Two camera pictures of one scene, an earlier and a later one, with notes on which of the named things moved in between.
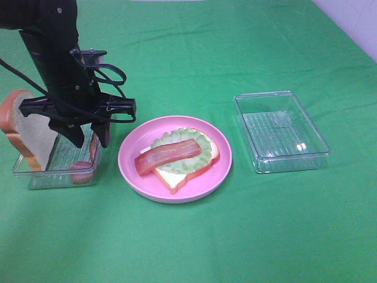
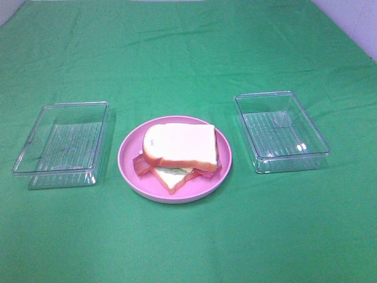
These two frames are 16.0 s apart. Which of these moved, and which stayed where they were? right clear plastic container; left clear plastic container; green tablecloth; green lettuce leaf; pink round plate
Moved: green lettuce leaf
Stayed: pink round plate; left clear plastic container; green tablecloth; right clear plastic container
